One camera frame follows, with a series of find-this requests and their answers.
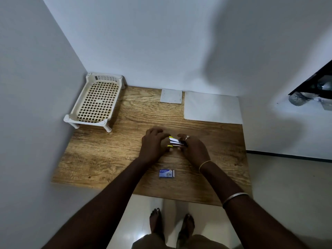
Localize person's right hand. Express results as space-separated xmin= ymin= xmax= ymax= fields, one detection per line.
xmin=177 ymin=133 xmax=211 ymax=172

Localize person's left hand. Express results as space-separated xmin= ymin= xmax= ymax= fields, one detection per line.
xmin=139 ymin=128 xmax=172 ymax=165

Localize yellow and silver stapler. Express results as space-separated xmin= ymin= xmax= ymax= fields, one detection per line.
xmin=167 ymin=136 xmax=188 ymax=148

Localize large white paper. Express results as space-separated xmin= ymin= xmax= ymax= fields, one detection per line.
xmin=183 ymin=91 xmax=243 ymax=125

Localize small white paper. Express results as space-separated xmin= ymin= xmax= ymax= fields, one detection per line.
xmin=159 ymin=88 xmax=183 ymax=104

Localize white plastic lattice tray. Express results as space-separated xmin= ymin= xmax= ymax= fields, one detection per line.
xmin=63 ymin=72 xmax=127 ymax=133

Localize person's right forearm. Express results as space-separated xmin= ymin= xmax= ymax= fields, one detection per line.
xmin=199 ymin=161 xmax=310 ymax=249

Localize person's left forearm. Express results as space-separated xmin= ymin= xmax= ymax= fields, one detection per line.
xmin=41 ymin=159 xmax=149 ymax=249

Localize person's right foot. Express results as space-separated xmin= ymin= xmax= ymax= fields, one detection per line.
xmin=178 ymin=214 xmax=195 ymax=242

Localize person's foot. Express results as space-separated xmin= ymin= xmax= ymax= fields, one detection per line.
xmin=149 ymin=207 xmax=165 ymax=239
xmin=178 ymin=214 xmax=195 ymax=242

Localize person's left foot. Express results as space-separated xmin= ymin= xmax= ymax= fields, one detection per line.
xmin=149 ymin=207 xmax=165 ymax=239

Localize yellow wrist thread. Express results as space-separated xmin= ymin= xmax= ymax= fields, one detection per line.
xmin=198 ymin=160 xmax=212 ymax=174

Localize silver bangle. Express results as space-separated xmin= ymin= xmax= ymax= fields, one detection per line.
xmin=222 ymin=192 xmax=250 ymax=209

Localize olive trousers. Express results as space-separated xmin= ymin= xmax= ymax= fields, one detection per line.
xmin=131 ymin=233 xmax=230 ymax=249

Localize grey round container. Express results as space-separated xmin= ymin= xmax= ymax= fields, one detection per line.
xmin=288 ymin=91 xmax=320 ymax=107

